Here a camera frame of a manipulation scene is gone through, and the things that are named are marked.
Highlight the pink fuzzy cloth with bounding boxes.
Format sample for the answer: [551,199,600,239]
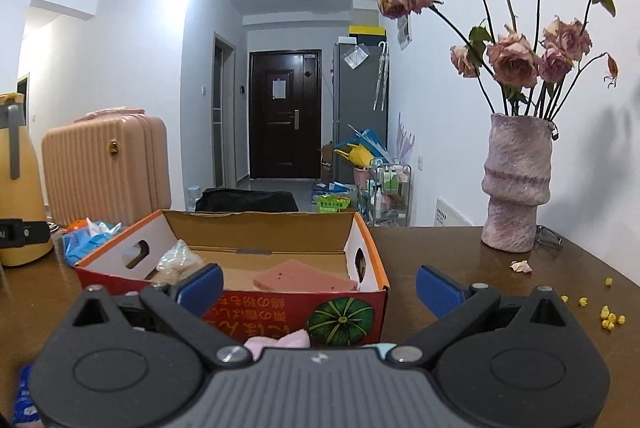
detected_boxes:
[244,329,312,361]

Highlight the red printed cardboard box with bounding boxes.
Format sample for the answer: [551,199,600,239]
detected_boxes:
[75,208,391,349]

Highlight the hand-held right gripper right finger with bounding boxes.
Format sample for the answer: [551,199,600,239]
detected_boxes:
[387,264,571,366]

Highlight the scattered yellow bits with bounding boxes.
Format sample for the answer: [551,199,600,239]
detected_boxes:
[560,277,627,333]

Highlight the clear plastic bag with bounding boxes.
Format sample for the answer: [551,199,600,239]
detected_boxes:
[150,239,203,284]

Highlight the blue paper bags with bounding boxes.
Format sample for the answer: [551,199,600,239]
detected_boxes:
[335,128,388,164]

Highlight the grey framed side door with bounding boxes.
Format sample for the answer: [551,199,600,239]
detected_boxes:
[212,33,236,189]

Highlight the pink sponge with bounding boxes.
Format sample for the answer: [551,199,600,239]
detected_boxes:
[252,258,360,294]

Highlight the bunch of dried roses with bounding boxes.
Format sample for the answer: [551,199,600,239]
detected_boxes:
[377,0,636,121]

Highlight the white wall panel box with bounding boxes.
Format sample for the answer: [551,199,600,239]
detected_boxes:
[396,15,414,51]

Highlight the folded white umbrella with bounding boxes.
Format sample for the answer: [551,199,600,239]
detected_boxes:
[372,40,390,111]

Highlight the yellow thermos jug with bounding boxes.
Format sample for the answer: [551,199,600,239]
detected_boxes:
[0,92,55,268]

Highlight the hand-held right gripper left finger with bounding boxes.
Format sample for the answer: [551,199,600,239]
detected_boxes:
[70,264,253,369]

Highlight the dark brown entrance door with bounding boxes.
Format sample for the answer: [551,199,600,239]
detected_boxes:
[249,49,322,181]

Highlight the white board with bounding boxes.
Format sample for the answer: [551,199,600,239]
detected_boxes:
[434,198,473,227]

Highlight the yellow and black box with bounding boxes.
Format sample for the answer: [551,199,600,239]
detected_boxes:
[348,24,387,45]

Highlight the grey refrigerator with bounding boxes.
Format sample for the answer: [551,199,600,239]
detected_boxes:
[332,42,388,186]

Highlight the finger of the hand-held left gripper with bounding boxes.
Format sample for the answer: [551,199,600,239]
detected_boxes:
[0,219,51,252]

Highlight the pink textured vase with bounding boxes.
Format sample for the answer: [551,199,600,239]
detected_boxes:
[481,113,557,254]

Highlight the dark sunglasses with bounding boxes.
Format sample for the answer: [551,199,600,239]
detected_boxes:
[536,224,564,250]

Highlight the metal wire cart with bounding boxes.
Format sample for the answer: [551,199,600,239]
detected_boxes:
[367,162,412,228]

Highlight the blue printed packet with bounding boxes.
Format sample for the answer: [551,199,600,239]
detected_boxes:
[14,365,43,426]

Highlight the purple wall decoration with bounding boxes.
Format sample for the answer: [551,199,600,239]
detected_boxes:
[395,112,416,159]

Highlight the pink ribbed suitcase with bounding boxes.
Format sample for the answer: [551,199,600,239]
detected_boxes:
[41,108,172,229]

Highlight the brown cardboard box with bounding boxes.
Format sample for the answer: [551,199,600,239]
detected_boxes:
[320,142,335,184]

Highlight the green printed bag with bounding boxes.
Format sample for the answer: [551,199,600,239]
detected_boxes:
[316,194,350,214]

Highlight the blue tissue pack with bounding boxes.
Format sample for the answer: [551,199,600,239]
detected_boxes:
[61,217,123,268]

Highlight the clear plastic packet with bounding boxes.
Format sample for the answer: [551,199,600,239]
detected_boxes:
[344,45,369,70]

